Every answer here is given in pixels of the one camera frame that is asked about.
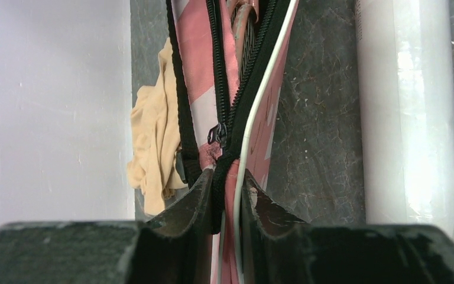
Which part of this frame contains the beige cloth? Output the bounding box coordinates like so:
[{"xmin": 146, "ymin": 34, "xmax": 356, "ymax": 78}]
[{"xmin": 127, "ymin": 40, "xmax": 186, "ymax": 216}]

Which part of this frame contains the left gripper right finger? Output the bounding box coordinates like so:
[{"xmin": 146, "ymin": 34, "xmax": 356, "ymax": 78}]
[{"xmin": 241, "ymin": 172, "xmax": 454, "ymax": 283}]

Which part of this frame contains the white shuttlecock tube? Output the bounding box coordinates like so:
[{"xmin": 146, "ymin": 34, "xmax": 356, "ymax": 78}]
[{"xmin": 355, "ymin": 0, "xmax": 454, "ymax": 242}]

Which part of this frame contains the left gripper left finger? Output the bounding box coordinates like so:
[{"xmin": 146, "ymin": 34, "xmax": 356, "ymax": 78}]
[{"xmin": 0, "ymin": 169, "xmax": 213, "ymax": 283}]

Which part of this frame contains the pink frame badminton racket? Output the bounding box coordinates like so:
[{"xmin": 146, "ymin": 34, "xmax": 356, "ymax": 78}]
[{"xmin": 226, "ymin": 0, "xmax": 259, "ymax": 80}]

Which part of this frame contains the pink SPORT racket bag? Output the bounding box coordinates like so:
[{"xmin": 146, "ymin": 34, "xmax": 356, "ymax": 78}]
[{"xmin": 166, "ymin": 1, "xmax": 298, "ymax": 283}]

